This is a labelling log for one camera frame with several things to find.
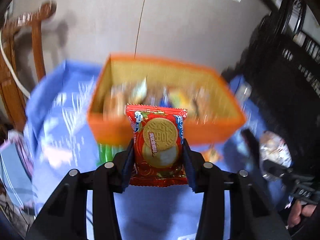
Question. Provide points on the orange cardboard box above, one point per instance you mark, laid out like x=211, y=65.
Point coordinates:
x=213, y=112

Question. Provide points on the right hand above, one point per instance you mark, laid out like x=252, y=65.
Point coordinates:
x=297, y=211

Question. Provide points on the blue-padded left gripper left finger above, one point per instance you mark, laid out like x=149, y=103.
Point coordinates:
x=124, y=162

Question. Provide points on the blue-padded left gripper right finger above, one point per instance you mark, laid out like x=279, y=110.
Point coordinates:
x=194, y=170

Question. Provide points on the red biscuit packet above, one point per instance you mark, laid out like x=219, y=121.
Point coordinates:
x=158, y=136

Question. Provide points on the green snack packet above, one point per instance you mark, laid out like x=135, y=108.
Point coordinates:
x=106, y=153

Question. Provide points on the white drink can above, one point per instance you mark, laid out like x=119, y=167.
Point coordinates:
x=243, y=92

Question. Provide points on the beige orange-label cake packet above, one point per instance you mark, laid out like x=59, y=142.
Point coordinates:
x=211, y=155

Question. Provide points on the dark carved wooden furniture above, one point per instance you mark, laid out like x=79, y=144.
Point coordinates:
x=281, y=64

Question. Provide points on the carved wooden chair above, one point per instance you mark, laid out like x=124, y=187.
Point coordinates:
x=22, y=61

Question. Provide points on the white round snack bag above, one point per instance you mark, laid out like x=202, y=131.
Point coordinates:
x=274, y=148

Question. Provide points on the pink and blue bag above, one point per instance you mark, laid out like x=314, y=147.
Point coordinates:
x=17, y=169

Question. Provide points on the blue patterned tablecloth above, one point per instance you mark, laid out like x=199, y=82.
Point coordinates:
x=60, y=139

